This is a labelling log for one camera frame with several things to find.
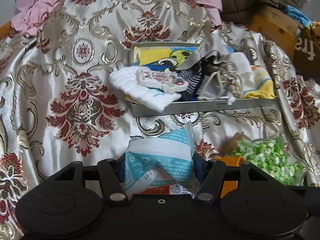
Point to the colourful cartoon blanket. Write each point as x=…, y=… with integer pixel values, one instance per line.
x=298, y=16

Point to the white folded towel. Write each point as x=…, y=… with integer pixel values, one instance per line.
x=125, y=80

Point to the metal tray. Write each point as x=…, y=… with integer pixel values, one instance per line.
x=139, y=110

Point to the orange white medicine box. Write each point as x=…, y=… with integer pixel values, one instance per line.
x=158, y=190

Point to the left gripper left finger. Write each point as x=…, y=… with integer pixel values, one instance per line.
x=111, y=188

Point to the teal white wipes packet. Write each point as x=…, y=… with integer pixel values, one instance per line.
x=163, y=160

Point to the brown lettered cardboard box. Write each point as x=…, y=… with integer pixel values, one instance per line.
x=306, y=54

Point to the floral satin bedspread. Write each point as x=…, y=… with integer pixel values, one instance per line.
x=58, y=106

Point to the yellow cartoon towel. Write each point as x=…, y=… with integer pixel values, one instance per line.
x=160, y=58

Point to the bag of green pieces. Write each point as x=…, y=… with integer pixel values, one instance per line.
x=273, y=155

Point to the white yellow striped cloth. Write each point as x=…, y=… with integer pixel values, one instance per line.
x=255, y=81

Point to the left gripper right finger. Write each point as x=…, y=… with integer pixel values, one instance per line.
x=211, y=187

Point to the striped dark sock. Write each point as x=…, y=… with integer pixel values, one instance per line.
x=194, y=76

